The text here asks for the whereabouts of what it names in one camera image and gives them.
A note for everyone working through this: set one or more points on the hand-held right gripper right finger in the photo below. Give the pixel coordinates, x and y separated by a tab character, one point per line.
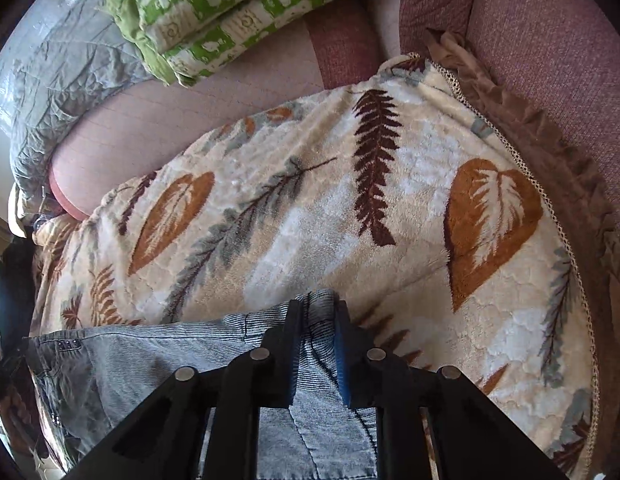
344	367

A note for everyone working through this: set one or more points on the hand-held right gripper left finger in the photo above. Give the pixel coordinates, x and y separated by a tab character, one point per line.
290	365

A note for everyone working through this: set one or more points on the grey-blue denim pants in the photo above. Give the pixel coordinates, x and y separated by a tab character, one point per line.
139	360

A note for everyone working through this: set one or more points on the black cloth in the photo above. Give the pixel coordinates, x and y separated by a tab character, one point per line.
17	290

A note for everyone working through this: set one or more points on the cream leaf-print fleece blanket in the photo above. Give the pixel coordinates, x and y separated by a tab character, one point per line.
340	200

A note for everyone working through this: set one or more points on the grey quilted pillow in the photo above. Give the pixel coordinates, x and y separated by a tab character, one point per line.
64	90

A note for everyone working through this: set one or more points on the green and white patterned quilt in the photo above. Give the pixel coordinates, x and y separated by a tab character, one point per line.
199	10

